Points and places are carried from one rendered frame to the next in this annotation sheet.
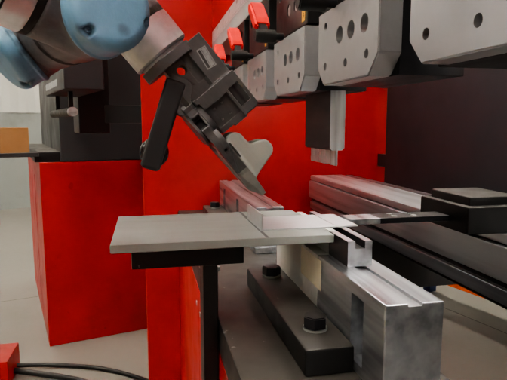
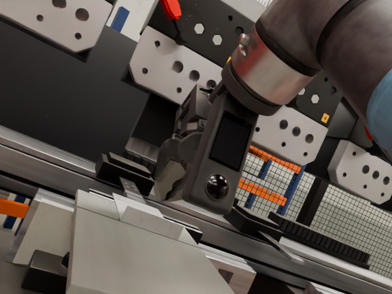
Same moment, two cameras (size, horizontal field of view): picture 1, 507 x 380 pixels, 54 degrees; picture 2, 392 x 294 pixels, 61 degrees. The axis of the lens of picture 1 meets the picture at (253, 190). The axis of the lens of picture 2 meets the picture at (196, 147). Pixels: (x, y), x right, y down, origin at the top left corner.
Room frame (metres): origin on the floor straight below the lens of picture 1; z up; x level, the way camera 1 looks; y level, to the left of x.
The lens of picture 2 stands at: (0.70, 0.44, 1.13)
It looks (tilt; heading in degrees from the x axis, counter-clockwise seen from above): 0 degrees down; 262
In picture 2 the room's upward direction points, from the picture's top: 25 degrees clockwise
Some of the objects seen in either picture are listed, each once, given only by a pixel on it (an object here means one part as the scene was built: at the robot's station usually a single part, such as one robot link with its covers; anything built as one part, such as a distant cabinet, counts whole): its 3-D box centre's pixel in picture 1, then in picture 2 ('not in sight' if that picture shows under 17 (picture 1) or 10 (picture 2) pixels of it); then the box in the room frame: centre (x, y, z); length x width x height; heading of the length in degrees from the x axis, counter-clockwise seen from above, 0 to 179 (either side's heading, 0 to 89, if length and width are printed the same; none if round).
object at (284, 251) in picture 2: not in sight; (267, 233); (0.35, -0.33, 1.01); 0.26 x 0.12 x 0.05; 102
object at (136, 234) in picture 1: (216, 228); (147, 247); (0.65, 0.05, 1.00); 0.26 x 0.18 x 0.01; 102
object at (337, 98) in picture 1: (324, 128); (165, 133); (0.68, -0.10, 1.13); 0.10 x 0.02 x 0.10; 12
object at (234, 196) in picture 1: (245, 209); not in sight; (1.22, 0.02, 0.92); 0.50 x 0.06 x 0.10; 12
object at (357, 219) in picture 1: (429, 209); (128, 179); (0.70, -0.25, 1.01); 0.26 x 0.12 x 0.05; 102
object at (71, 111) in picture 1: (62, 105); not in sight; (1.78, 0.68, 1.20); 0.45 x 0.03 x 0.08; 29
